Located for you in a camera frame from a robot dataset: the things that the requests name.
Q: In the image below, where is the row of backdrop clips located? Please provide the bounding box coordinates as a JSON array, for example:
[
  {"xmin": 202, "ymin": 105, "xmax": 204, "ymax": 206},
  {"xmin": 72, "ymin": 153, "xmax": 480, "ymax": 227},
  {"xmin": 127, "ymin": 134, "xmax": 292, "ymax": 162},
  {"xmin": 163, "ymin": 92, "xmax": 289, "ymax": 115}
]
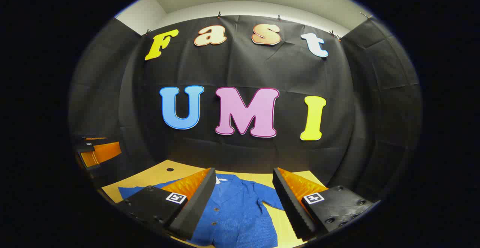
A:
[{"xmin": 144, "ymin": 11, "xmax": 372, "ymax": 40}]

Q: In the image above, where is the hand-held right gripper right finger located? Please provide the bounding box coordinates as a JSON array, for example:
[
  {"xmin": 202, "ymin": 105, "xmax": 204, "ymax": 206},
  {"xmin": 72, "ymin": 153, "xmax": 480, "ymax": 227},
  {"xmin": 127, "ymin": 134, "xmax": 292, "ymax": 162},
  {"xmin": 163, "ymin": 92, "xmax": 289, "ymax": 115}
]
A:
[{"xmin": 272, "ymin": 167, "xmax": 375, "ymax": 241}]

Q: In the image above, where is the black backdrop cloth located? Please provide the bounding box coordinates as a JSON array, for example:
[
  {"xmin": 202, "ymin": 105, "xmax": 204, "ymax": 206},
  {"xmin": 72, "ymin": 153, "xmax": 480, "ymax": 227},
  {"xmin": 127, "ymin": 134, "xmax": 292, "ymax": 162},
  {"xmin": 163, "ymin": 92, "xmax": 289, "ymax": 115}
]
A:
[{"xmin": 68, "ymin": 15, "xmax": 423, "ymax": 203}]

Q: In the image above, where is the blue button shirt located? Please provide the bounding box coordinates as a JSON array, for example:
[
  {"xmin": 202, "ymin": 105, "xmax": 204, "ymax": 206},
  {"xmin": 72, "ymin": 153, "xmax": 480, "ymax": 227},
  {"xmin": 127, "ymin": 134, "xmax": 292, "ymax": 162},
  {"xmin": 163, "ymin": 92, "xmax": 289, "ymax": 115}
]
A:
[{"xmin": 118, "ymin": 173, "xmax": 285, "ymax": 248}]

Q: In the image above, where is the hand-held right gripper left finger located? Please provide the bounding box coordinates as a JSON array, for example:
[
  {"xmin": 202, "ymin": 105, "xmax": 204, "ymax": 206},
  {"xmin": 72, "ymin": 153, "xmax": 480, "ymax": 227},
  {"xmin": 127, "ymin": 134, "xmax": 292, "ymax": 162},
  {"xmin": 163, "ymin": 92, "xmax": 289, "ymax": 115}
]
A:
[{"xmin": 116, "ymin": 167, "xmax": 217, "ymax": 241}]

